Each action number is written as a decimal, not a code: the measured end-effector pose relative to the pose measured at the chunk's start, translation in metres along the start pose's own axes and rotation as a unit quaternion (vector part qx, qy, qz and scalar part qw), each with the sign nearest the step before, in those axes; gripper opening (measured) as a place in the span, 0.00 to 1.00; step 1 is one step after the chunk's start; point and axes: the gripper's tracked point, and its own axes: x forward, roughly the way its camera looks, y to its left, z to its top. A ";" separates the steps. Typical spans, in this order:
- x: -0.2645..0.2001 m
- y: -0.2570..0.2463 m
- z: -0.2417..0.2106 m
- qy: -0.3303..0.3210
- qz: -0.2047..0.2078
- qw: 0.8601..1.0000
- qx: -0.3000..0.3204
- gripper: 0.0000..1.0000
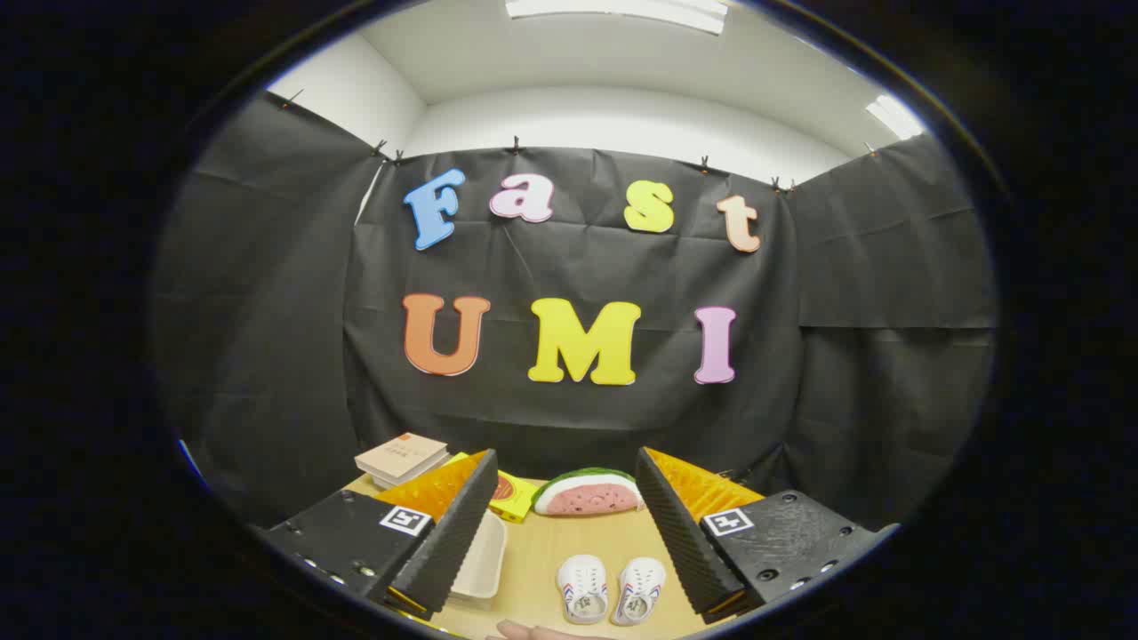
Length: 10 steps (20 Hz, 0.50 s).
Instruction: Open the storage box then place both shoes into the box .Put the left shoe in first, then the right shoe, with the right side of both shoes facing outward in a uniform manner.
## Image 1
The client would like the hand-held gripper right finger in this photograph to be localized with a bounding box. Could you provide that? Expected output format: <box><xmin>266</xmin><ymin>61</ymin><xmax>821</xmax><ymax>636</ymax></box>
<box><xmin>634</xmin><ymin>446</ymin><xmax>899</xmax><ymax>625</ymax></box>

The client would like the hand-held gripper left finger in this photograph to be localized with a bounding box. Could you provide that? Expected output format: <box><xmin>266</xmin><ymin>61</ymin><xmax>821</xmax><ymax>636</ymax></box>
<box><xmin>258</xmin><ymin>449</ymin><xmax>501</xmax><ymax>621</ymax></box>

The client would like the cream fabric storage box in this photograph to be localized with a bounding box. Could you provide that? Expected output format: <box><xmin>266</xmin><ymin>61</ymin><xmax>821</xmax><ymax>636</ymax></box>
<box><xmin>449</xmin><ymin>511</ymin><xmax>509</xmax><ymax>611</ymax></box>

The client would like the white canvas shoe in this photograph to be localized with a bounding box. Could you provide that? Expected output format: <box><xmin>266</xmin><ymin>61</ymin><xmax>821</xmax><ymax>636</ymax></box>
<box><xmin>612</xmin><ymin>557</ymin><xmax>667</xmax><ymax>627</ymax></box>
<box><xmin>557</xmin><ymin>555</ymin><xmax>610</xmax><ymax>625</ymax></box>

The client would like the yellow book with red emblem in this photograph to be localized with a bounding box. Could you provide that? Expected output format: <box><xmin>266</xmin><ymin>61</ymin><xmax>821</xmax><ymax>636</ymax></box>
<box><xmin>442</xmin><ymin>452</ymin><xmax>543</xmax><ymax>524</ymax></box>

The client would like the beige cover book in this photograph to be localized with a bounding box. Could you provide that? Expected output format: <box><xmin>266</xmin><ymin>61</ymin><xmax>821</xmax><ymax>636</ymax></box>
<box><xmin>354</xmin><ymin>433</ymin><xmax>452</xmax><ymax>481</ymax></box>

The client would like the watermelon slice plush toy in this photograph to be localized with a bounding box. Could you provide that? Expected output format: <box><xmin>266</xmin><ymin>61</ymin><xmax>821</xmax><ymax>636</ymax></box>
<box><xmin>532</xmin><ymin>468</ymin><xmax>645</xmax><ymax>517</ymax></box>

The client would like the small ceiling light panel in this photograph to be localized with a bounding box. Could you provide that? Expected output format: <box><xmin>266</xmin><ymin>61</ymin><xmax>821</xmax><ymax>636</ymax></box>
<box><xmin>865</xmin><ymin>94</ymin><xmax>927</xmax><ymax>141</ymax></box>

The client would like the long ceiling light panel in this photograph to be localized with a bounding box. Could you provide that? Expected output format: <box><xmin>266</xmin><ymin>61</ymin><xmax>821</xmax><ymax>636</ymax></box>
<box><xmin>505</xmin><ymin>0</ymin><xmax>730</xmax><ymax>36</ymax></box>

